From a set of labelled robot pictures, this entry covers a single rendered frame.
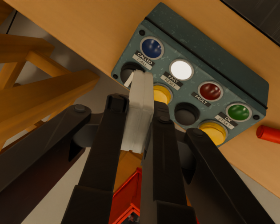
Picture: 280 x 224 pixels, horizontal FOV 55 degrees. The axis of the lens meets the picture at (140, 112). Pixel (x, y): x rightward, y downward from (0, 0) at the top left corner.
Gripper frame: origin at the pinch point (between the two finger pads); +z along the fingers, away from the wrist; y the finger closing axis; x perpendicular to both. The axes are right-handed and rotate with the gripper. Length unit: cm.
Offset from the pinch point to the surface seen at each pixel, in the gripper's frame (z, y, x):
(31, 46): 80, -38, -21
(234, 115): 7.2, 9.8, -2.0
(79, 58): 102, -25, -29
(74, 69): 101, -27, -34
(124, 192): 14.4, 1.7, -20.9
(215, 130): 7.6, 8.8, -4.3
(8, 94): 32.4, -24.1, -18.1
